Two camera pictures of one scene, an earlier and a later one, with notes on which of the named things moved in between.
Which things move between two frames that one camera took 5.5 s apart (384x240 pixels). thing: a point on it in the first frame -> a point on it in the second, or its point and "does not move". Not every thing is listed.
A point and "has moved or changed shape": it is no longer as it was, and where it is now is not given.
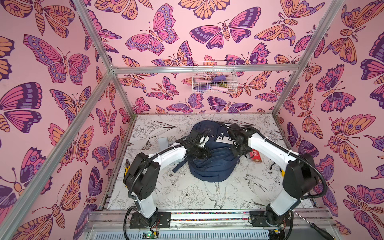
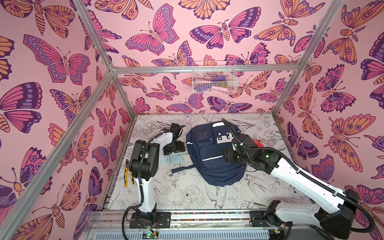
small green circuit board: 148,235 does not move
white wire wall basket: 214,77 does not move
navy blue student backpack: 221,163 has moved or changed shape
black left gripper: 205,156 -> 181,148
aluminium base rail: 120,220 does not move
